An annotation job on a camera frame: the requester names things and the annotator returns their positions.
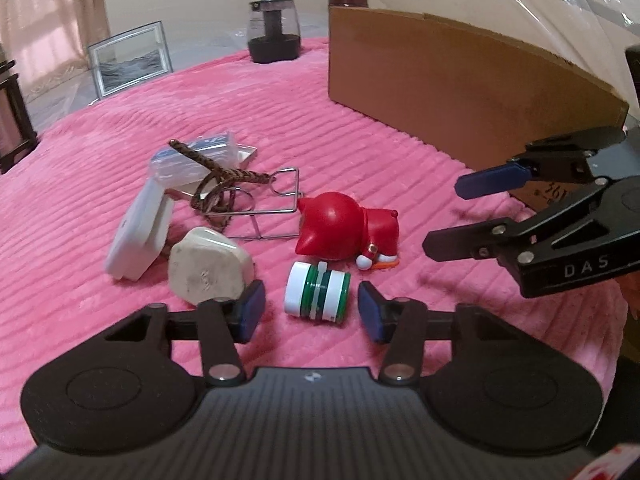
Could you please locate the metal wire holder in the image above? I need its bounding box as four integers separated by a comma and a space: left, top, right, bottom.
215, 167, 306, 242

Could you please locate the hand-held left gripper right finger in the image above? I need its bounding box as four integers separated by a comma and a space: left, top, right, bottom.
358, 281, 523, 388

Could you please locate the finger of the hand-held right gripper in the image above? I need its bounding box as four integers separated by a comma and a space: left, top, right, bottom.
422, 179, 610, 267
455, 127, 629, 200

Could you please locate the pink curtain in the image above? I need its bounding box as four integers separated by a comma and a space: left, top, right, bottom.
0, 0, 111, 92

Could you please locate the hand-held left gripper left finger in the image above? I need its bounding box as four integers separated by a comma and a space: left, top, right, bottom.
102, 280, 267, 387

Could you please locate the metal framed glass panel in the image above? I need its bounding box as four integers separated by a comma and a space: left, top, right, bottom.
87, 21, 173, 100

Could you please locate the bulky white plug adapter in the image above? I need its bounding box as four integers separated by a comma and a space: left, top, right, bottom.
167, 226, 256, 306

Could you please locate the glass jar with dark base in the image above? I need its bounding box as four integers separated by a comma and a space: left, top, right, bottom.
247, 0, 302, 64

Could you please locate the red white paper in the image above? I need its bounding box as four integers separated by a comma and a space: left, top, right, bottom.
587, 442, 640, 480

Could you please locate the red cat figurine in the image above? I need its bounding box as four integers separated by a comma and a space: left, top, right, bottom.
294, 191, 402, 271

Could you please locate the shallow metal tin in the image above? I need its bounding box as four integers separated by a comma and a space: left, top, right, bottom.
165, 142, 260, 201

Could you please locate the clear case with blue cards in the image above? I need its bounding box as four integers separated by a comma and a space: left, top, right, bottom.
149, 131, 240, 186

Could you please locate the brown braided cord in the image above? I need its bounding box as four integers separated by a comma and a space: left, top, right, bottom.
169, 139, 273, 228

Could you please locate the brown cardboard box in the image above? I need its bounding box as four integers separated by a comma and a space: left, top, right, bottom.
327, 4, 632, 213

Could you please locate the pink fluffy blanket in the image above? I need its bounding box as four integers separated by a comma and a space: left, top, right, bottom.
0, 37, 632, 463

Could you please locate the white charger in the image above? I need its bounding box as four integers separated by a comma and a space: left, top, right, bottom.
104, 178, 173, 282

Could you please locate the green white spool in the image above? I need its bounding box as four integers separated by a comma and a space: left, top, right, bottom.
284, 260, 352, 325

